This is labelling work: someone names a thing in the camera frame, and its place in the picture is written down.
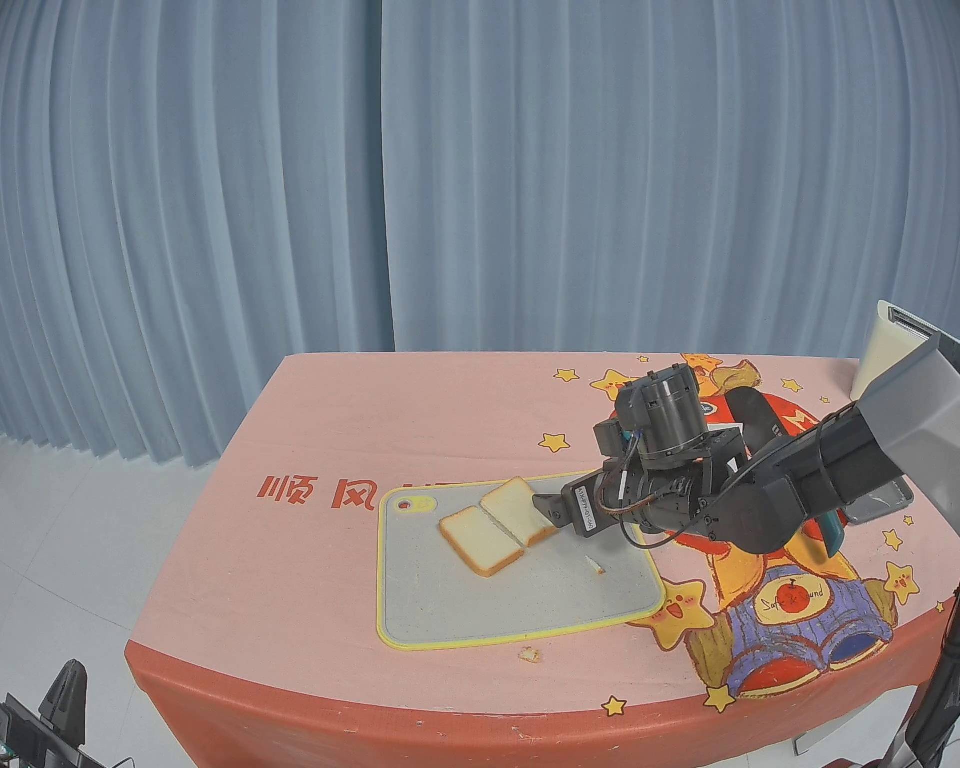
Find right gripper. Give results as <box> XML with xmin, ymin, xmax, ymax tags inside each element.
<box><xmin>530</xmin><ymin>465</ymin><xmax>711</xmax><ymax>543</ymax></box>

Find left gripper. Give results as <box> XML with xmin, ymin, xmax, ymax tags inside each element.
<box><xmin>0</xmin><ymin>659</ymin><xmax>108</xmax><ymax>768</ymax></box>

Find half slice of bread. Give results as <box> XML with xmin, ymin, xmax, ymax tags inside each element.
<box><xmin>479</xmin><ymin>476</ymin><xmax>561</xmax><ymax>549</ymax></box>
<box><xmin>438</xmin><ymin>506</ymin><xmax>527</xmax><ymax>579</ymax></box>

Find cream toaster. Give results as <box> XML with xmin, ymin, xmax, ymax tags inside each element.
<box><xmin>849</xmin><ymin>299</ymin><xmax>943</xmax><ymax>401</ymax></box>

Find cutting board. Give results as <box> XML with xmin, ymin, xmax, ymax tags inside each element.
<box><xmin>375</xmin><ymin>469</ymin><xmax>669</xmax><ymax>651</ymax></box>

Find dark grey tray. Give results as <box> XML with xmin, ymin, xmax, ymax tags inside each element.
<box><xmin>843</xmin><ymin>475</ymin><xmax>917</xmax><ymax>526</ymax></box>

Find blue curtain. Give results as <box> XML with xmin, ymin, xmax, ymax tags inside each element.
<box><xmin>377</xmin><ymin>0</ymin><xmax>960</xmax><ymax>363</ymax></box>
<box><xmin>0</xmin><ymin>0</ymin><xmax>396</xmax><ymax>471</ymax></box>

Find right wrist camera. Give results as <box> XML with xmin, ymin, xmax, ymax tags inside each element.
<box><xmin>593</xmin><ymin>414</ymin><xmax>643</xmax><ymax>460</ymax></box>

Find black cable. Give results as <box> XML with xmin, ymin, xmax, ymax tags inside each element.
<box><xmin>619</xmin><ymin>516</ymin><xmax>723</xmax><ymax>555</ymax></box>

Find knife with blue-green handle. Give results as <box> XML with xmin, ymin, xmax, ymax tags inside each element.
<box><xmin>816</xmin><ymin>508</ymin><xmax>849</xmax><ymax>558</ymax></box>

